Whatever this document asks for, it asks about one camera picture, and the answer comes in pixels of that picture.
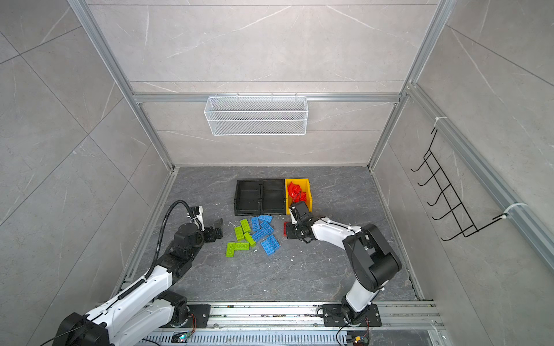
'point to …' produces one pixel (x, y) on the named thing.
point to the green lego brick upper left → (239, 232)
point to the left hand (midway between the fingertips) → (210, 216)
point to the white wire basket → (226, 116)
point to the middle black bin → (273, 196)
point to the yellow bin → (304, 184)
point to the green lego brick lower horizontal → (242, 246)
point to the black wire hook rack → (449, 194)
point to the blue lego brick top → (267, 218)
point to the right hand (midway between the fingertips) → (289, 229)
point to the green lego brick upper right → (245, 225)
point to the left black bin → (247, 199)
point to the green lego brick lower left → (230, 249)
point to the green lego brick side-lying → (248, 238)
